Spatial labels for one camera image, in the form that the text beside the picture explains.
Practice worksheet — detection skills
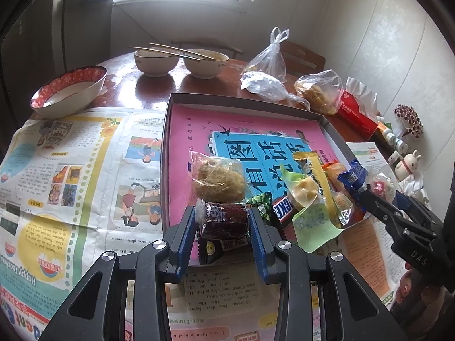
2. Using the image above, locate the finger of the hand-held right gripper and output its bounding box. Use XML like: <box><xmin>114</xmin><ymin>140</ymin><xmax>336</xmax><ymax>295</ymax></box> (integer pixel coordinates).
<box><xmin>394</xmin><ymin>192</ymin><xmax>445</xmax><ymax>233</ymax></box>
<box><xmin>359</xmin><ymin>186</ymin><xmax>436</xmax><ymax>242</ymax></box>

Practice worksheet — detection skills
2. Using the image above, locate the red patterned bowl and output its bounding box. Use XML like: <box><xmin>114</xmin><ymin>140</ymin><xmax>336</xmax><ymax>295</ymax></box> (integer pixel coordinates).
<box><xmin>30</xmin><ymin>65</ymin><xmax>108</xmax><ymax>118</ymax></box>

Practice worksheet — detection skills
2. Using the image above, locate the yellow snack packet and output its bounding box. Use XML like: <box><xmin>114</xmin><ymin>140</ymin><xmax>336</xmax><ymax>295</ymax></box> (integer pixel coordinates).
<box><xmin>295</xmin><ymin>151</ymin><xmax>342</xmax><ymax>228</ymax></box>

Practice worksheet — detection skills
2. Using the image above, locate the white crumpled tissue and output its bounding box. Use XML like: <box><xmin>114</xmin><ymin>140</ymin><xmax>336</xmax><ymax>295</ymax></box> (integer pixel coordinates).
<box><xmin>398</xmin><ymin>176</ymin><xmax>432</xmax><ymax>201</ymax></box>

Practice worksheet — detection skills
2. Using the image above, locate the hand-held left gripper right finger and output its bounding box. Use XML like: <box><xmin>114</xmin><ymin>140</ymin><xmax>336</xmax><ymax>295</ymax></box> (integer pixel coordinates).
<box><xmin>249</xmin><ymin>207</ymin><xmax>408</xmax><ymax>341</ymax></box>

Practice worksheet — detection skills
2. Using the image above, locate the person's right hand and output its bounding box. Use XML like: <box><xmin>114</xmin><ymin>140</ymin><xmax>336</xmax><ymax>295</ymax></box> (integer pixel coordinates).
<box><xmin>395</xmin><ymin>261</ymin><xmax>427</xmax><ymax>305</ymax></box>

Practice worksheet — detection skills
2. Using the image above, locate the orange-ended clear biscuit packet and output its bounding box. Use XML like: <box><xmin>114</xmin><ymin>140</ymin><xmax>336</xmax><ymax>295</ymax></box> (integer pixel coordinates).
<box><xmin>325</xmin><ymin>161</ymin><xmax>367</xmax><ymax>230</ymax></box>

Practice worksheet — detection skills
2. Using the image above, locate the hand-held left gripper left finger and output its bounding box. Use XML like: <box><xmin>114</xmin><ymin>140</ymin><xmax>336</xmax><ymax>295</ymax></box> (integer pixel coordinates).
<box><xmin>53</xmin><ymin>206</ymin><xmax>198</xmax><ymax>341</ymax></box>

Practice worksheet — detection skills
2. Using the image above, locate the brown bottle with orange cap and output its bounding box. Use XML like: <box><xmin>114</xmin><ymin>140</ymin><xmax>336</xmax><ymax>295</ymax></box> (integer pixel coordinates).
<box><xmin>376</xmin><ymin>121</ymin><xmax>396</xmax><ymax>144</ymax></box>

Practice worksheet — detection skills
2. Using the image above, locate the white bowl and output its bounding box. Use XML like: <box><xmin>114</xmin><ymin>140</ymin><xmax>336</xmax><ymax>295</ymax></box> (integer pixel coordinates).
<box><xmin>134</xmin><ymin>49</ymin><xmax>178</xmax><ymax>77</ymax></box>
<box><xmin>183</xmin><ymin>49</ymin><xmax>230</xmax><ymax>80</ymax></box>

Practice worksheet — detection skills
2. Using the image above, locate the dark cardboard box tray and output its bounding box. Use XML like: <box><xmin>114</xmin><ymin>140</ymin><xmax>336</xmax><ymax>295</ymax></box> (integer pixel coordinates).
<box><xmin>159</xmin><ymin>92</ymin><xmax>367</xmax><ymax>267</ymax></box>

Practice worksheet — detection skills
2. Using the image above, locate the wooden chair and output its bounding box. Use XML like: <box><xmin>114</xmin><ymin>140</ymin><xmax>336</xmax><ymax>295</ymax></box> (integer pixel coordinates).
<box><xmin>281</xmin><ymin>41</ymin><xmax>326</xmax><ymax>79</ymax></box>

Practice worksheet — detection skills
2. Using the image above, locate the green packet with yellow pastry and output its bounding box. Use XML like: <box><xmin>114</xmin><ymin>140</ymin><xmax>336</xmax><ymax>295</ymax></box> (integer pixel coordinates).
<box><xmin>279</xmin><ymin>163</ymin><xmax>345</xmax><ymax>253</ymax></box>

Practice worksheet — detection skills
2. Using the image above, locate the red tissue pack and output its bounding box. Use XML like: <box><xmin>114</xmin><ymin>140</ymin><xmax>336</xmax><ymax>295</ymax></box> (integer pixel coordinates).
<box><xmin>336</xmin><ymin>76</ymin><xmax>379</xmax><ymax>140</ymax></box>

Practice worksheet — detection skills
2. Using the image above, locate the white rabbit figurine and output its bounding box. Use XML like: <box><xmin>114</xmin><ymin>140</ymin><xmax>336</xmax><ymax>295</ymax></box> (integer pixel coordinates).
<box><xmin>395</xmin><ymin>150</ymin><xmax>422</xmax><ymax>180</ymax></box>

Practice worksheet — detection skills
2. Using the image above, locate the plastic bag of yellow pastries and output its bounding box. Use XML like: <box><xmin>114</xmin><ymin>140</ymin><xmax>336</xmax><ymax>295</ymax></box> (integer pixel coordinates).
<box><xmin>294</xmin><ymin>70</ymin><xmax>345</xmax><ymax>115</ymax></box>

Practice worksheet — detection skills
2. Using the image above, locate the pink and blue book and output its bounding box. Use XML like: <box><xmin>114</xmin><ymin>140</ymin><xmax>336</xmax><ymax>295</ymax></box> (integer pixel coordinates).
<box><xmin>167</xmin><ymin>105</ymin><xmax>356</xmax><ymax>256</ymax></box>

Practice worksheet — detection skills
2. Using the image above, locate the blue snack packet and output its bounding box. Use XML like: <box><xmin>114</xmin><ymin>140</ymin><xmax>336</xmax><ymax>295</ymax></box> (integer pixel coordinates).
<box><xmin>338</xmin><ymin>158</ymin><xmax>370</xmax><ymax>192</ymax></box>

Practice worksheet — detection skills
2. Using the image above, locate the clear packet of shredded snack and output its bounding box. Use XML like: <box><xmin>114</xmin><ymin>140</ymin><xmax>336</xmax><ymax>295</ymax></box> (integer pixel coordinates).
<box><xmin>188</xmin><ymin>150</ymin><xmax>247</xmax><ymax>207</ymax></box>

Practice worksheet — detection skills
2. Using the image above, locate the small red candy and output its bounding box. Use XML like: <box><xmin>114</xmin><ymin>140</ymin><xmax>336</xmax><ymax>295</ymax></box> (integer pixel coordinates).
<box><xmin>370</xmin><ymin>172</ymin><xmax>397</xmax><ymax>201</ymax></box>

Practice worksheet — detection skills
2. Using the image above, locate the paper sheet with green heading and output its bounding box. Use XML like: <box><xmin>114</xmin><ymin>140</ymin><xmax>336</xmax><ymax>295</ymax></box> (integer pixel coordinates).
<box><xmin>346</xmin><ymin>141</ymin><xmax>386</xmax><ymax>173</ymax></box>

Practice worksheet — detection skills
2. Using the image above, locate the colourful newspaper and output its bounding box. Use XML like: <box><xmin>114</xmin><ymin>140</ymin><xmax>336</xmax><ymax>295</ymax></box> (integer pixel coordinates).
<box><xmin>0</xmin><ymin>107</ymin><xmax>397</xmax><ymax>341</ymax></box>

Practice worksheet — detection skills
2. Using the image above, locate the dark red snack packet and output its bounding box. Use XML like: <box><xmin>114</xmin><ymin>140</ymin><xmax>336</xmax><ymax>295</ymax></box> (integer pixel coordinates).
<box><xmin>195</xmin><ymin>201</ymin><xmax>251</xmax><ymax>240</ymax></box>

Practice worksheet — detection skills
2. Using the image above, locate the brown chocolate bar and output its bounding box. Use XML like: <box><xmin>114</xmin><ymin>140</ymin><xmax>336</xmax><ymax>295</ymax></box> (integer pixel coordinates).
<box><xmin>272</xmin><ymin>194</ymin><xmax>295</xmax><ymax>224</ymax></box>

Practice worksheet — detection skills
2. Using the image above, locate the dried flower decoration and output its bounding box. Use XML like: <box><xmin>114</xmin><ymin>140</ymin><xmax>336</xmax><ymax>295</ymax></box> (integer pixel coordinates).
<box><xmin>394</xmin><ymin>104</ymin><xmax>424</xmax><ymax>139</ymax></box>

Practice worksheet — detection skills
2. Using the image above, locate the dark refrigerator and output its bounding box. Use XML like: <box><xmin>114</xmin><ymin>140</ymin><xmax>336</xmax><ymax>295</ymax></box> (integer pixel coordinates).
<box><xmin>0</xmin><ymin>0</ymin><xmax>114</xmax><ymax>93</ymax></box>

